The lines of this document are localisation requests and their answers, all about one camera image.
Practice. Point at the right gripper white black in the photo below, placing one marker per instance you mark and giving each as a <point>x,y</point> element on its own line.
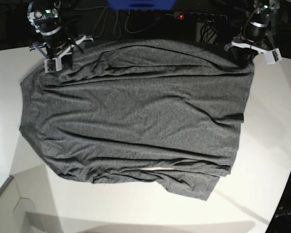
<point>60,58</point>

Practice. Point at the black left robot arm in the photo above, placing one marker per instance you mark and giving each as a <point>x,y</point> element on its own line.
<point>255,36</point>

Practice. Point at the grey t-shirt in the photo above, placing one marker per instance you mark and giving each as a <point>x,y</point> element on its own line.
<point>159,111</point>

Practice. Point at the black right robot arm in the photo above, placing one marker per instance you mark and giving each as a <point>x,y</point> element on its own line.
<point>46,16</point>

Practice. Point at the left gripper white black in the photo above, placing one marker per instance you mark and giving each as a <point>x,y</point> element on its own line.
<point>244,51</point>

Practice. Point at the black power strip red light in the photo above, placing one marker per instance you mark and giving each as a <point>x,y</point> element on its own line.
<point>199,16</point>

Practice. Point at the blue box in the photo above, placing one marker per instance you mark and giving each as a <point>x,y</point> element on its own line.
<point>141,4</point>

